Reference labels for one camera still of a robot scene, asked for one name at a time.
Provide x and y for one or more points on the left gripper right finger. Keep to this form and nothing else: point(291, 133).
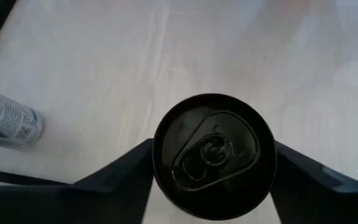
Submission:
point(322, 199)

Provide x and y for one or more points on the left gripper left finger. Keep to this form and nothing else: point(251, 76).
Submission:
point(73, 202)

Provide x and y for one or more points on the silver and blue slim can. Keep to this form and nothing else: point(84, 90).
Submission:
point(8, 121)

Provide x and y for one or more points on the white can with black top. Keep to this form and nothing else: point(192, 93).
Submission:
point(213, 149)

